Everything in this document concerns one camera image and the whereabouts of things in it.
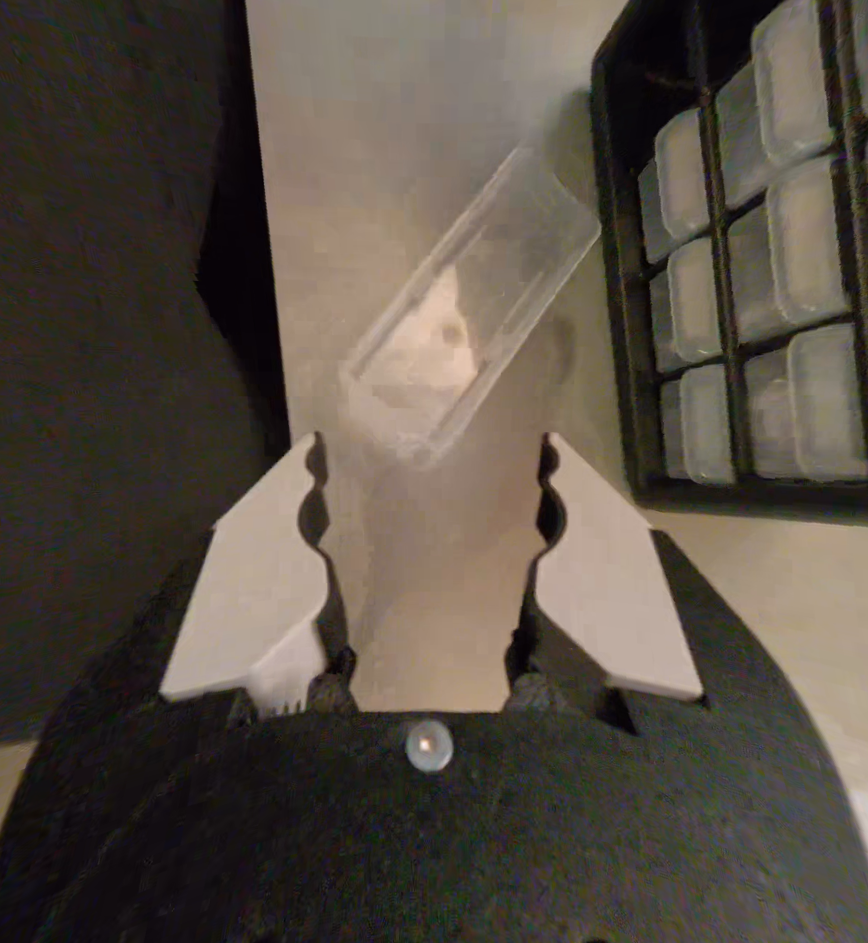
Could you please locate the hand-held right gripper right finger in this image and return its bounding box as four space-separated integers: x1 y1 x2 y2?
505 431 703 701

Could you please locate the clear plastic drawer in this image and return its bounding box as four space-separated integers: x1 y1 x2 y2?
339 146 603 471

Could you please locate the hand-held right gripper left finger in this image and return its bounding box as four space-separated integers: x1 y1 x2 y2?
160 431 357 717

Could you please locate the black drawer cabinet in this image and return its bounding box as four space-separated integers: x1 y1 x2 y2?
590 0 868 527

